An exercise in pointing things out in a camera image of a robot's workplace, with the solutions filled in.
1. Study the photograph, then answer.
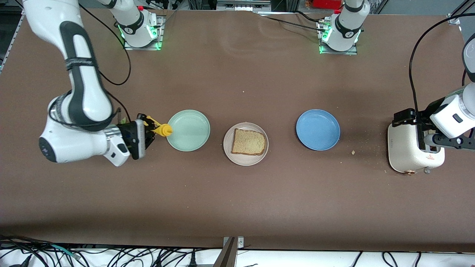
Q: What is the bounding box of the yellow mustard squeeze bottle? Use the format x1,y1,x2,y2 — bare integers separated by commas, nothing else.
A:
146,115,173,137

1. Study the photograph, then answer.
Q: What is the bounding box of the brown bread slice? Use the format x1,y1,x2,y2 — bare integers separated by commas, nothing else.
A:
231,128,266,156

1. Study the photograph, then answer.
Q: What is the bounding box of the pale green round plate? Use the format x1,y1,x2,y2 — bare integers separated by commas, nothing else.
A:
166,109,211,152

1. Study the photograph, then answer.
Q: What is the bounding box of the blue round plate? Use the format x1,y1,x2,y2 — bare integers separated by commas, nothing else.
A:
296,109,341,151

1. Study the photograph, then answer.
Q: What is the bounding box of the beige round plate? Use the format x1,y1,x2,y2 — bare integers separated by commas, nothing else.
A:
223,122,269,166

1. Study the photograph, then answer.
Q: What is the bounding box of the white two-slot toaster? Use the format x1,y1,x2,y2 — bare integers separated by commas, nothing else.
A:
387,112,445,175

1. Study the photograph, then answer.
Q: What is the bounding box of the red box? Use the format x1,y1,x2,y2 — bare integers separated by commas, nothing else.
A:
311,0,343,10

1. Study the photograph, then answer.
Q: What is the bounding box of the grey metal box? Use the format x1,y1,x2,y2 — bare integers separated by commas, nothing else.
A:
216,0,272,11

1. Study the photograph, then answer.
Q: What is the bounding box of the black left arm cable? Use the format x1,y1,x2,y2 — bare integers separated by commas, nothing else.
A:
408,14,475,112

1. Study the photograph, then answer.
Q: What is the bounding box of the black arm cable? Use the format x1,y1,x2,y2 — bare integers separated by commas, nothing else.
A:
79,3,131,123
408,14,475,112

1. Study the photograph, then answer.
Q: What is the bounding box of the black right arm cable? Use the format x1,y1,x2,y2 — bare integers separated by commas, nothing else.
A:
79,3,131,123

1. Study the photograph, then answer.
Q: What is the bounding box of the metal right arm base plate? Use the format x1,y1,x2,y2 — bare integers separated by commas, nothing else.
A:
123,15,164,50

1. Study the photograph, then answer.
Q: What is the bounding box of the teal cable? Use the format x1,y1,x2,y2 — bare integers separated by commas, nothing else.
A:
50,244,81,259

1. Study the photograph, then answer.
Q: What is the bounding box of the metal mounting bracket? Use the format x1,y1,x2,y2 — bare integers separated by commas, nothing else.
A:
213,236,245,267

